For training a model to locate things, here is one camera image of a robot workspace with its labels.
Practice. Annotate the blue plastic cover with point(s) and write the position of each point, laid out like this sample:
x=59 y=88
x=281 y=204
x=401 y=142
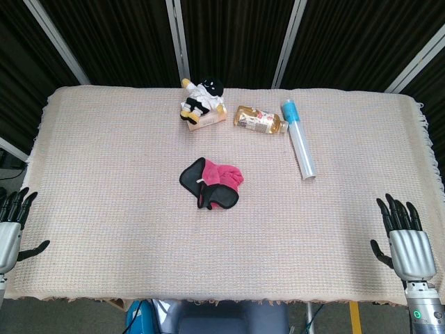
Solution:
x=133 y=321

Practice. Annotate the amber liquid plastic bottle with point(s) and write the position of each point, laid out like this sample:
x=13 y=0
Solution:
x=257 y=120

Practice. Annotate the black white yellow plush doll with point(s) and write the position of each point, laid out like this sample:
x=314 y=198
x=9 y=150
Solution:
x=205 y=95

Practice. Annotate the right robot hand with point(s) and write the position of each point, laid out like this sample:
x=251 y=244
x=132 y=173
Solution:
x=410 y=250

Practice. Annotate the pink tissue box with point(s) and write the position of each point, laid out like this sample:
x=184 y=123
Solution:
x=212 y=120

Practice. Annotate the pink cloth with black trim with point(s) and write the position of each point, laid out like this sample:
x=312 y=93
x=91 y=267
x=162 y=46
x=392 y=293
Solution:
x=219 y=174

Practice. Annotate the beige woven tablecloth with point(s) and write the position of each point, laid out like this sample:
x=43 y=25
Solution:
x=104 y=208

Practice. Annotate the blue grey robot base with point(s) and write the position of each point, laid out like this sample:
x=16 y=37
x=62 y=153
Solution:
x=226 y=318

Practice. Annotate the dark pleated curtain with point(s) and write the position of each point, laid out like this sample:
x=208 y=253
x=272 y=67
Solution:
x=121 y=41

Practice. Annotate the thin white pole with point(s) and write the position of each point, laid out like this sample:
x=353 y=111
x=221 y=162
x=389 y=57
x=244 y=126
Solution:
x=308 y=320

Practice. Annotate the white metal frame post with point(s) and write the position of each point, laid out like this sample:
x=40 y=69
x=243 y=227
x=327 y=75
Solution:
x=59 y=41
x=288 y=45
x=413 y=66
x=12 y=148
x=178 y=38

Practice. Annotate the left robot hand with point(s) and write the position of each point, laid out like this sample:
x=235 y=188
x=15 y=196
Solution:
x=7 y=240

